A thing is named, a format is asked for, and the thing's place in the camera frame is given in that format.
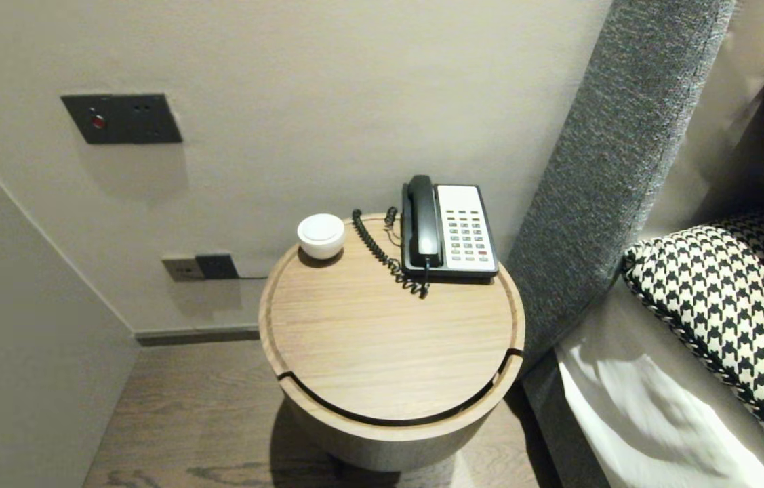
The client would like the houndstooth black and white pillow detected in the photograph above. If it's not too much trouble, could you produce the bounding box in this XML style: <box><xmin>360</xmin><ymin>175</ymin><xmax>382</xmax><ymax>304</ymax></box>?
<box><xmin>622</xmin><ymin>207</ymin><xmax>764</xmax><ymax>483</ymax></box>

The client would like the grey wall socket plate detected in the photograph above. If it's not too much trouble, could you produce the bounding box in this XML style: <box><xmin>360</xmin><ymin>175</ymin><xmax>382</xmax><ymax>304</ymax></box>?
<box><xmin>161</xmin><ymin>256</ymin><xmax>205</xmax><ymax>283</ymax></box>

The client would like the dark grey bed base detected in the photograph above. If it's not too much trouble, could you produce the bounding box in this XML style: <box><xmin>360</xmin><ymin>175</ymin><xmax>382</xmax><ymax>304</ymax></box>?
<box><xmin>523</xmin><ymin>349</ymin><xmax>609</xmax><ymax>488</ymax></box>

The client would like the white round puck device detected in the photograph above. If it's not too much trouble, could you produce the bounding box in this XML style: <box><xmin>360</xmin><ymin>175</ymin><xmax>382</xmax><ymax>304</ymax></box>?
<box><xmin>297</xmin><ymin>213</ymin><xmax>346</xmax><ymax>260</ymax></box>

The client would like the round wooden nightstand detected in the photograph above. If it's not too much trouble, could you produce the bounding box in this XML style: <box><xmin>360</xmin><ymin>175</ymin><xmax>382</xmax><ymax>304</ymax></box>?
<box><xmin>258</xmin><ymin>213</ymin><xmax>527</xmax><ymax>473</ymax></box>

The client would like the grey upholstered headboard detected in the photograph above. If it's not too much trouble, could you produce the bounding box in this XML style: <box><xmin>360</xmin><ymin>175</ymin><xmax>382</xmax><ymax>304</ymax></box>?
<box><xmin>504</xmin><ymin>0</ymin><xmax>737</xmax><ymax>367</ymax></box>

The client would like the black telephone handset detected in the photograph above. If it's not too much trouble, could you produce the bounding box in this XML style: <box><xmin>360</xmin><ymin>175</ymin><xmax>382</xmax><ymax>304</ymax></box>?
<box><xmin>407</xmin><ymin>174</ymin><xmax>444</xmax><ymax>268</ymax></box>

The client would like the black and white desk telephone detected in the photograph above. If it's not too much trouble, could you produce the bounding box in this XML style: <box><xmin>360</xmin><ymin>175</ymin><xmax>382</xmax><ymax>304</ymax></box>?
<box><xmin>401</xmin><ymin>183</ymin><xmax>500</xmax><ymax>281</ymax></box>

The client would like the black coiled telephone cord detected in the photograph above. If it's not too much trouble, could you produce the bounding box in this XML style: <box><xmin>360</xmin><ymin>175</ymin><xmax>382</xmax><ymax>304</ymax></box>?
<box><xmin>352</xmin><ymin>207</ymin><xmax>431</xmax><ymax>300</ymax></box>

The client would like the dark wall switch panel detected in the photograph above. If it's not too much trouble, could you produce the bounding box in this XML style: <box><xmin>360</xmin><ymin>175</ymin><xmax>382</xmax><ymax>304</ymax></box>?
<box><xmin>60</xmin><ymin>94</ymin><xmax>184</xmax><ymax>145</ymax></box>

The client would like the white bed sheet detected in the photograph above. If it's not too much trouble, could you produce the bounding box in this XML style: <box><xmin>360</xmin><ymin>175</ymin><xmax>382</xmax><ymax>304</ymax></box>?
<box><xmin>555</xmin><ymin>278</ymin><xmax>764</xmax><ymax>488</ymax></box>

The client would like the beige upholstered headboard panel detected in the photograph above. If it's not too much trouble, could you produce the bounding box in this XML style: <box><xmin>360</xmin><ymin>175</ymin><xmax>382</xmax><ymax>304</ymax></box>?
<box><xmin>639</xmin><ymin>0</ymin><xmax>764</xmax><ymax>241</ymax></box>

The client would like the brown skirting board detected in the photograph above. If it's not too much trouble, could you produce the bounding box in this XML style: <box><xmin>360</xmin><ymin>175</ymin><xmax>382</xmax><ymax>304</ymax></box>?
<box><xmin>134</xmin><ymin>327</ymin><xmax>262</xmax><ymax>348</ymax></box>

